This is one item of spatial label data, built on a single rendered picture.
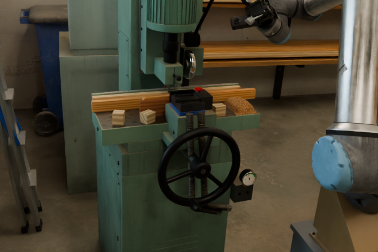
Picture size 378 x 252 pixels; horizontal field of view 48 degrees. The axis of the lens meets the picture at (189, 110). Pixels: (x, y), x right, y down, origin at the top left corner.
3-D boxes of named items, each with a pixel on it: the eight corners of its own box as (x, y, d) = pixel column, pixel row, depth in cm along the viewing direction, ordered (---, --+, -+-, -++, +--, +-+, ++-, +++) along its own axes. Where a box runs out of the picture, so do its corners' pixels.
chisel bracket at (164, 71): (164, 89, 156) (165, 66, 153) (153, 77, 168) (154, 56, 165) (183, 88, 158) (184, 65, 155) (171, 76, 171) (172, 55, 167)
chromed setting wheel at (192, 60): (189, 83, 172) (190, 53, 167) (179, 74, 183) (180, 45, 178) (196, 82, 173) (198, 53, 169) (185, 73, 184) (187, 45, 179)
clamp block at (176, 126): (175, 143, 141) (176, 117, 138) (163, 126, 153) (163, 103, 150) (216, 138, 146) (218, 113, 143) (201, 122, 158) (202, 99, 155)
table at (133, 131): (106, 159, 134) (106, 142, 132) (91, 121, 161) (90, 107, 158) (272, 138, 156) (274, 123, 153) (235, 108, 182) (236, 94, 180)
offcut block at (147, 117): (148, 118, 151) (148, 109, 150) (155, 121, 149) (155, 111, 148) (139, 122, 148) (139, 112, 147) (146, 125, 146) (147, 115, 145)
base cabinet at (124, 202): (121, 327, 176) (120, 178, 149) (97, 239, 226) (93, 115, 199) (220, 300, 191) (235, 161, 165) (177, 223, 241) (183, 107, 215)
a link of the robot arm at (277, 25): (256, 21, 172) (263, 41, 169) (252, 16, 168) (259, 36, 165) (277, 10, 168) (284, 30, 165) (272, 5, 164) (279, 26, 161)
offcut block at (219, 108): (215, 117, 156) (215, 107, 154) (210, 113, 159) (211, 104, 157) (225, 115, 158) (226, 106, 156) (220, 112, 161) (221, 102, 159)
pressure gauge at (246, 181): (241, 191, 164) (243, 173, 161) (236, 186, 167) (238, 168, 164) (255, 189, 166) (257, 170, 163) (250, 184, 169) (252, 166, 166)
